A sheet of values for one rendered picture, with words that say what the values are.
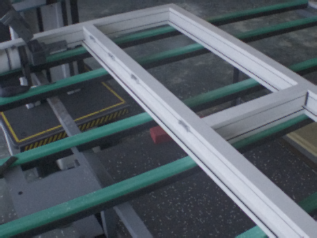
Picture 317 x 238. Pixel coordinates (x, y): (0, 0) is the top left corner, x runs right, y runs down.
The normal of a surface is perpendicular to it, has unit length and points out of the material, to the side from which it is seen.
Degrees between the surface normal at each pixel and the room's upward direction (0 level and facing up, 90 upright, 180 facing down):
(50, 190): 0
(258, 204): 90
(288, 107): 90
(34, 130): 0
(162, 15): 90
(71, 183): 0
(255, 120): 90
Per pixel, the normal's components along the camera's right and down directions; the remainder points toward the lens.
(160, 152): -0.01, -0.83
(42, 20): 0.57, 0.46
